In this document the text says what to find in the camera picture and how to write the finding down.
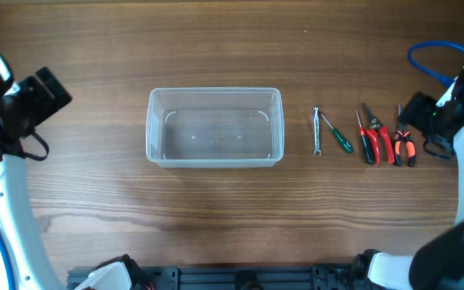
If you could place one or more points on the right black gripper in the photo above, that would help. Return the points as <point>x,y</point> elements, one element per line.
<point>419,111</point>

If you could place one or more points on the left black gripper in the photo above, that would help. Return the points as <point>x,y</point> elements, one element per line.
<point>35,97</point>

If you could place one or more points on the orange black long-nose pliers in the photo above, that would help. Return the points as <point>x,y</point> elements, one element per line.
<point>402,139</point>

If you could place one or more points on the clear plastic container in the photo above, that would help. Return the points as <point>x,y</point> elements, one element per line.
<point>215,127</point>

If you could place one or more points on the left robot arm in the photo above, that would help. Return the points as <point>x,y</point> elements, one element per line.
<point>23,260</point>

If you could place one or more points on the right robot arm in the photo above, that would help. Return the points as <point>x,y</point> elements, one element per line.
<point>439,264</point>

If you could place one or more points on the silver combination wrench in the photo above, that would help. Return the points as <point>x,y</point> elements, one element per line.
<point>316,132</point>

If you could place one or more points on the red black handled screwdriver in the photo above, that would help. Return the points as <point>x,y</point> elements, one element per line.
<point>367,150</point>

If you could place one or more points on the green handled screwdriver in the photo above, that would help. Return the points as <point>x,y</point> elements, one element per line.
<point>341,139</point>

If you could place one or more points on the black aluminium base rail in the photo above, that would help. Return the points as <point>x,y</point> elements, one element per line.
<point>318,277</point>

